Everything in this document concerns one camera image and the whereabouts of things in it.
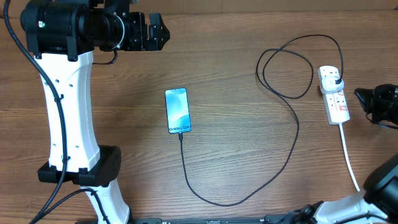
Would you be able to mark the Samsung Galaxy smartphone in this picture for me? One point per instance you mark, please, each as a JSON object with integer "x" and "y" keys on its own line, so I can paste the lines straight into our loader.
{"x": 178, "y": 113}

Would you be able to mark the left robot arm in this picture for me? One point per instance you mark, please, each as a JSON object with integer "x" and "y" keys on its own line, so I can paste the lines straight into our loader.
{"x": 62, "y": 36}

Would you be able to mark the white USB charger plug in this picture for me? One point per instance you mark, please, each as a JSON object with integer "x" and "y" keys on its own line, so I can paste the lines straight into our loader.
{"x": 329, "y": 85}

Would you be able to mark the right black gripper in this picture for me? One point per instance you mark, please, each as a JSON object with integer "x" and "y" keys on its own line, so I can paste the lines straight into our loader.
{"x": 368, "y": 97}

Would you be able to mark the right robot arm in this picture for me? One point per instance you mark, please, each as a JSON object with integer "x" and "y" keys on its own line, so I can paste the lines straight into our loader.
{"x": 377, "y": 202}

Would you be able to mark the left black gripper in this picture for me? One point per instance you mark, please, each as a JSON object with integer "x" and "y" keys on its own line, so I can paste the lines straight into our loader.
{"x": 140, "y": 42}

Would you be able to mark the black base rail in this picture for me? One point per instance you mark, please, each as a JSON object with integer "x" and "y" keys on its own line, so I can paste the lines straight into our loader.
{"x": 270, "y": 219}

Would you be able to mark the white power strip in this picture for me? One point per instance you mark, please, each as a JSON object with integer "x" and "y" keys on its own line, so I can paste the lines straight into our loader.
{"x": 335, "y": 104}

